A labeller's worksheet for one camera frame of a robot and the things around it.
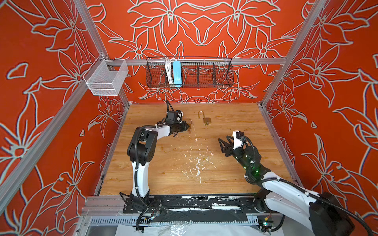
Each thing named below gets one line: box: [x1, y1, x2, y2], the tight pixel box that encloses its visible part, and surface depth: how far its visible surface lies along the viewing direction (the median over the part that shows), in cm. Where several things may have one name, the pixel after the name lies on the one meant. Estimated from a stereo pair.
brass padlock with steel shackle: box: [197, 110, 212, 123], surface depth 112 cm
